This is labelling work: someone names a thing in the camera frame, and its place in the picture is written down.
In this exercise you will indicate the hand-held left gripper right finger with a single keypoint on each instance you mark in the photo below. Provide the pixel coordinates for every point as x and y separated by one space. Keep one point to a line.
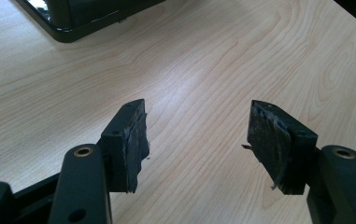
281 149

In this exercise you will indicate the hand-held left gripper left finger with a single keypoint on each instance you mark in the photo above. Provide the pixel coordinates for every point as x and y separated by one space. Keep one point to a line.
122 149

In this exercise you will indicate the red and black shoe rack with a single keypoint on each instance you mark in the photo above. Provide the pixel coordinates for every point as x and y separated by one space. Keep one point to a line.
82 18

